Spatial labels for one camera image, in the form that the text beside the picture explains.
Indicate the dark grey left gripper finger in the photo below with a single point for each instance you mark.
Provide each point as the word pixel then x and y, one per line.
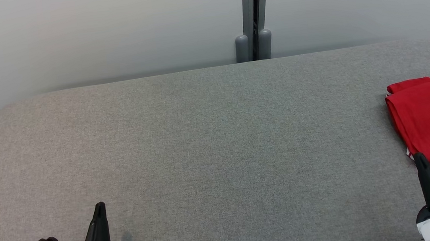
pixel 99 232

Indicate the grey cylindrical post foot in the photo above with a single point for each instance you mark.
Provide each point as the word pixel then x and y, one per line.
pixel 265 45
pixel 242 49

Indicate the grey partition post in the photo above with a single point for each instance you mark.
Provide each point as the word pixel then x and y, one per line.
pixel 248 1

